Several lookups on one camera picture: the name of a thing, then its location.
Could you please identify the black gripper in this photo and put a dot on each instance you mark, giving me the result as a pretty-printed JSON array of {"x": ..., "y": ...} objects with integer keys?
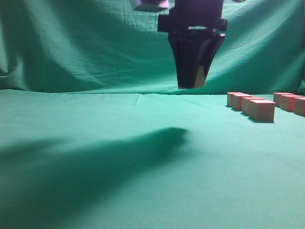
[{"x": 187, "y": 51}]

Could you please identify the pink cube column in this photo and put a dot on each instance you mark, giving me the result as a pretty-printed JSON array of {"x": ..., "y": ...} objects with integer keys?
[
  {"x": 287, "y": 102},
  {"x": 299, "y": 106},
  {"x": 200, "y": 79},
  {"x": 238, "y": 101},
  {"x": 230, "y": 96},
  {"x": 246, "y": 102},
  {"x": 278, "y": 96},
  {"x": 262, "y": 110}
]

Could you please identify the green cloth backdrop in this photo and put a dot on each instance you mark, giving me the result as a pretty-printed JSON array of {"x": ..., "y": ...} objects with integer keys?
[{"x": 105, "y": 47}]

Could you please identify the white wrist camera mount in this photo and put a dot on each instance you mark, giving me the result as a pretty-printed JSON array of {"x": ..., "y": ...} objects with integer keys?
[{"x": 149, "y": 5}]

